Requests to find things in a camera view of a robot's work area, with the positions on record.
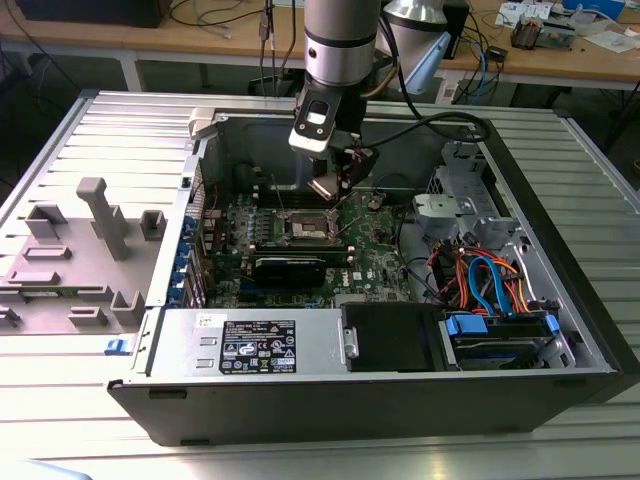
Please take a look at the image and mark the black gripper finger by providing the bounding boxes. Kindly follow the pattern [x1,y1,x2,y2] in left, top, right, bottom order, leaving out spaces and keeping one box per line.
[326,131,377,197]
[308,154,333,180]

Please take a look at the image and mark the silver CPU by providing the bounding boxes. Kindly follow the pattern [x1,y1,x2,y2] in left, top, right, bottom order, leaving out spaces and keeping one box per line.
[307,172,345,201]

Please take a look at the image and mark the black RAM slot bank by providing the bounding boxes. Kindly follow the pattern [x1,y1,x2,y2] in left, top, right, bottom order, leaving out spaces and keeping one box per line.
[253,239,357,267]
[253,184,347,209]

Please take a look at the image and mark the CPU socket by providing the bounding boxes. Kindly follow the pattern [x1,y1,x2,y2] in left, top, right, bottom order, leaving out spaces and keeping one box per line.
[281,207,337,245]

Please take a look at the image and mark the green motherboard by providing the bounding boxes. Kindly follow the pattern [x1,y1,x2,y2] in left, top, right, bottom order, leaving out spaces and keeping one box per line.
[199,187,416,309]

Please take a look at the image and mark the pale blue teach pendant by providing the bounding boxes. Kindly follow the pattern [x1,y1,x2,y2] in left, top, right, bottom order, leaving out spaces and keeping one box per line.
[403,30,454,95]

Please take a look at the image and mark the silver drive cage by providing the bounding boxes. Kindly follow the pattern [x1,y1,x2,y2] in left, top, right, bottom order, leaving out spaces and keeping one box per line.
[412,139,531,251]

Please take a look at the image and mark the black graphics card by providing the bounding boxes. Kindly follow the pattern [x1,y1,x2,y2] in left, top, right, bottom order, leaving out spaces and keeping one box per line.
[252,255,326,290]

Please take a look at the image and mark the silver case latch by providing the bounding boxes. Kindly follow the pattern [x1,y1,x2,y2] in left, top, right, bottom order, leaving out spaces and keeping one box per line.
[188,107,221,142]

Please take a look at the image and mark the black upright box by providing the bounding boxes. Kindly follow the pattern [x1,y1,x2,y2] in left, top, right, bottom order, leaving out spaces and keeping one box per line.
[442,0,471,60]

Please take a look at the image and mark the black plastic shroud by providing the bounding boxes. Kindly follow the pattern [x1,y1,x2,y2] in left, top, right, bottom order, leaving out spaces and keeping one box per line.
[342,302,449,374]

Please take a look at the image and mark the brown coil transformer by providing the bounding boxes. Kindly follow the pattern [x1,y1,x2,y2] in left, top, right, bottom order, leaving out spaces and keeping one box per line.
[509,14,544,50]

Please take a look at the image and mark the white printed leaflet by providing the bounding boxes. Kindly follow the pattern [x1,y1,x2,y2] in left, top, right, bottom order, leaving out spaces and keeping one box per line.
[497,1,554,24]

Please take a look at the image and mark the hard disk in blue carrier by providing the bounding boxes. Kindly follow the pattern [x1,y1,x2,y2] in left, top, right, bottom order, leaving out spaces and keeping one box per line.
[439,310,561,372]

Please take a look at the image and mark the small green circuit board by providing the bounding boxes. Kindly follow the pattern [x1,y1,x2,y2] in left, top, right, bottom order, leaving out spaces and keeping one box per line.
[542,19,579,50]

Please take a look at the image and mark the silver power supply unit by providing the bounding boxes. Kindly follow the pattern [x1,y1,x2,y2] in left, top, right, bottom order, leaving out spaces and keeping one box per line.
[144,307,346,376]

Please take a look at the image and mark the black PC case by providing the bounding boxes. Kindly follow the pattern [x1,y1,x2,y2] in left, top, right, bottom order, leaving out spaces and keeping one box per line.
[107,102,640,449]

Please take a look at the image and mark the grey parts rack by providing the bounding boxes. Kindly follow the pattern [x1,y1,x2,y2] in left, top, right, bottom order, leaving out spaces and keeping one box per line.
[0,177,169,336]

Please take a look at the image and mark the white paper sheets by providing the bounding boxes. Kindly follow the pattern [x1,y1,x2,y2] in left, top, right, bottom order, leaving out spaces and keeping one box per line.
[582,29,640,54]

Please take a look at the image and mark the blue cardboard box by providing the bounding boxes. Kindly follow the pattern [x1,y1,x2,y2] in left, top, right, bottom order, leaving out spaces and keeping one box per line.
[564,0,629,22]

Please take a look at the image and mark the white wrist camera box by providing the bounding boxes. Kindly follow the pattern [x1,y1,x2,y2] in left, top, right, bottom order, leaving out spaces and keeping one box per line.
[288,97,342,154]

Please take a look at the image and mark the black camera cable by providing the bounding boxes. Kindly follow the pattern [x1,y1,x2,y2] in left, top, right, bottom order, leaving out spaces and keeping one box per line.
[362,110,495,150]

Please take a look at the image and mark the blue network cable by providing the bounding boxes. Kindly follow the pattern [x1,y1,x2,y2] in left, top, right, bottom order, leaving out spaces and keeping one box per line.
[477,44,496,99]

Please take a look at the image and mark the orange wire bundle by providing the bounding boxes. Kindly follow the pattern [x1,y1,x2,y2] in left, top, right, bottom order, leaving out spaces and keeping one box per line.
[429,239,536,316]

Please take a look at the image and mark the blue flat wire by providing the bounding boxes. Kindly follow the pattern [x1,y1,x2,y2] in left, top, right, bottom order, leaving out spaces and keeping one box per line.
[467,254,516,316]

